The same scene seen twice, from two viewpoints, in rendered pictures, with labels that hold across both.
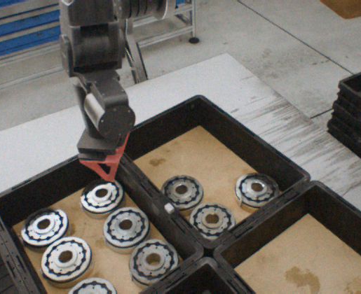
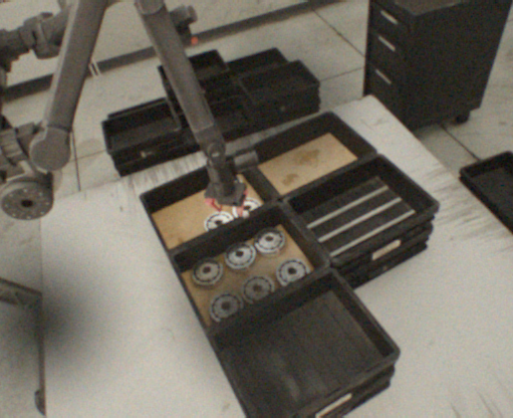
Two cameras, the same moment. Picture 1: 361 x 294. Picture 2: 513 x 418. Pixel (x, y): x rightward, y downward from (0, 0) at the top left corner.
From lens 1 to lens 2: 1.03 m
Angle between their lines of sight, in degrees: 50
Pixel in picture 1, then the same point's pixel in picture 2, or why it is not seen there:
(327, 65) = not seen: hidden behind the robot
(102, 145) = (240, 188)
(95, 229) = (232, 280)
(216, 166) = (197, 208)
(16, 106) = not seen: outside the picture
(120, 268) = (267, 264)
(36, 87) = not seen: outside the picture
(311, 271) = (285, 175)
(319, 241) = (268, 168)
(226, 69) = (64, 208)
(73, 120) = (68, 338)
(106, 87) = (241, 145)
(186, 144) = (169, 223)
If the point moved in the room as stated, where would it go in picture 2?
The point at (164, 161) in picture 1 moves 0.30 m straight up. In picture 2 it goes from (181, 238) to (155, 175)
